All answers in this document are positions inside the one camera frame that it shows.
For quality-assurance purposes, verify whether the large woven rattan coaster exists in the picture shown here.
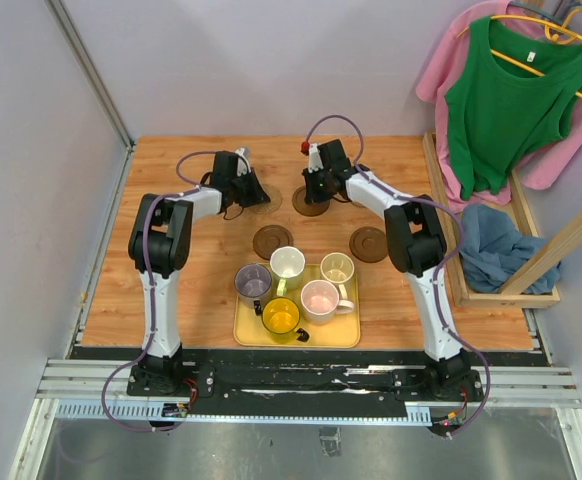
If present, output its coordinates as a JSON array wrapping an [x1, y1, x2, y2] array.
[[250, 184, 282, 215]]

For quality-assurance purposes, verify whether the brown wooden coaster top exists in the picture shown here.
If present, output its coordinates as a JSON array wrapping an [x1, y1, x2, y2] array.
[[292, 186, 330, 217]]

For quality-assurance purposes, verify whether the brown wooden coaster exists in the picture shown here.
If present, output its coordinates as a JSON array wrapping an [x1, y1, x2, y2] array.
[[349, 226, 388, 263], [292, 186, 330, 217], [252, 224, 293, 260]]

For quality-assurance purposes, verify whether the small woven rattan coaster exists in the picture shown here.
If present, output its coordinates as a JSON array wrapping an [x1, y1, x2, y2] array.
[[350, 199, 366, 208]]

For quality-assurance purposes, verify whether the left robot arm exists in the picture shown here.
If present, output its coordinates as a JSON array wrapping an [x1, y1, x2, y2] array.
[[127, 147, 270, 396]]

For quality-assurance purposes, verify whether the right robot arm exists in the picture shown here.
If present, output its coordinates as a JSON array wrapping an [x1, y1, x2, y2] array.
[[301, 140, 490, 401]]

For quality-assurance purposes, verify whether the cream beige mug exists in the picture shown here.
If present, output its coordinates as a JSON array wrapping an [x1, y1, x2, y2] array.
[[320, 252, 355, 300]]

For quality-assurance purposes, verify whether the purple grey mug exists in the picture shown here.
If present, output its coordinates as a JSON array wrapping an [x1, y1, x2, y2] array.
[[234, 263, 273, 316]]

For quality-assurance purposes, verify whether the pink white mug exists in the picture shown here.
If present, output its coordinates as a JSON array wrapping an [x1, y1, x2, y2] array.
[[300, 280, 355, 325]]

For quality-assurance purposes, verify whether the yellow plastic tray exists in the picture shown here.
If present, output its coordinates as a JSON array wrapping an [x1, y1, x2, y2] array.
[[233, 263, 360, 349]]

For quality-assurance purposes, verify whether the blue crumpled cloth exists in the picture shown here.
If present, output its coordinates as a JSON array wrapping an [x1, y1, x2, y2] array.
[[460, 204, 547, 294]]

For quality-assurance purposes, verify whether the green tank top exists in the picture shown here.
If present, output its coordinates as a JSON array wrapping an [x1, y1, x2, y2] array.
[[445, 16, 582, 201]]

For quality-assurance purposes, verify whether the pink t-shirt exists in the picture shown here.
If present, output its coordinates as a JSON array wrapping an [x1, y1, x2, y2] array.
[[416, 1, 582, 213]]

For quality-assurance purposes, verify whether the yellow clothes hanger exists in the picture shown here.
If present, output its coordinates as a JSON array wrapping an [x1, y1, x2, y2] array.
[[456, 12, 582, 111]]

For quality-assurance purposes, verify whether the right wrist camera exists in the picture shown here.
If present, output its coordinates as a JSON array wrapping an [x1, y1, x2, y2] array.
[[300, 141, 323, 173]]

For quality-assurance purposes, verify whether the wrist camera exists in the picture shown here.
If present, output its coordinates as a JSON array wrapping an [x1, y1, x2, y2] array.
[[234, 147, 251, 177], [300, 141, 323, 173]]

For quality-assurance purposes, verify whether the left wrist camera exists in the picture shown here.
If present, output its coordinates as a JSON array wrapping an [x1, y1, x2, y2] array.
[[234, 147, 251, 177]]

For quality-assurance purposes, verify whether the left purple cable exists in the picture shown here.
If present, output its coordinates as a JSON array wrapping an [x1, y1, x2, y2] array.
[[100, 149, 235, 434]]

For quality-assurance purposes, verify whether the purple cable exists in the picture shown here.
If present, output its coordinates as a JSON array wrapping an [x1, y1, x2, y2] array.
[[100, 149, 235, 434], [304, 114, 492, 441]]

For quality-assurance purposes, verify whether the white green-handled mug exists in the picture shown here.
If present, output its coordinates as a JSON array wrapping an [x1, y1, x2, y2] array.
[[269, 246, 306, 297]]

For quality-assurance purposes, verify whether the yellow black-handled mug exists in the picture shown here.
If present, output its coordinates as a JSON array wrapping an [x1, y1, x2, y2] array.
[[261, 297, 310, 344]]

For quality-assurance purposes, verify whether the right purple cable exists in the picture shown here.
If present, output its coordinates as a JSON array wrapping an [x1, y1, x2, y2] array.
[[304, 114, 492, 441]]

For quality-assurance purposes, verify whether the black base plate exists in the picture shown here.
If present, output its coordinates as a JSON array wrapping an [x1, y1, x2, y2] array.
[[68, 345, 545, 416]]

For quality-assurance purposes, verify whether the aluminium corner post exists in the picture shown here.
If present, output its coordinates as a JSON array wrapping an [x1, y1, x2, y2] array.
[[44, 0, 136, 150]]

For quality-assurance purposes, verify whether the aluminium rail frame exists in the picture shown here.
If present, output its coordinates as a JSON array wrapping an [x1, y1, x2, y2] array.
[[10, 349, 582, 479]]

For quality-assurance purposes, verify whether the wooden rack frame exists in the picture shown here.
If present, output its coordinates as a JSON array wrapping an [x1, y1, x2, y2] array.
[[422, 0, 582, 309]]

